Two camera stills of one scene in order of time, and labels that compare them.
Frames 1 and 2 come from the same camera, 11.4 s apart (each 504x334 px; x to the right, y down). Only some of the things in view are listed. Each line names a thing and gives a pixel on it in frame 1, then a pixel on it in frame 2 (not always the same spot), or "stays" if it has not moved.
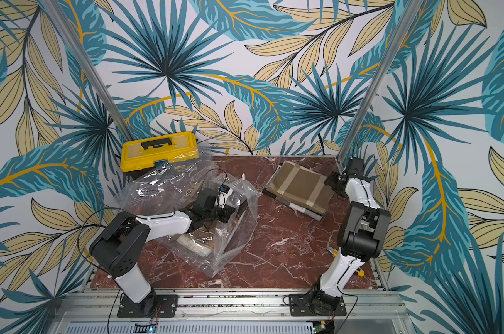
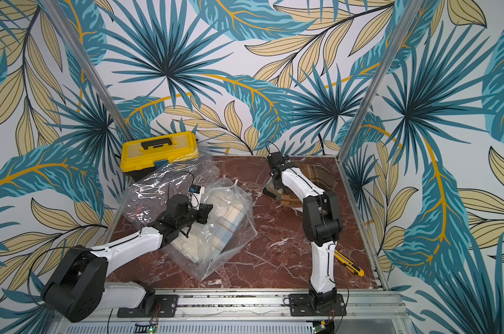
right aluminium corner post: [410, 11] stays
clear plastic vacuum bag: [221, 209] stays
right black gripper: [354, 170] → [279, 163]
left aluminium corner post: [57, 17] stays
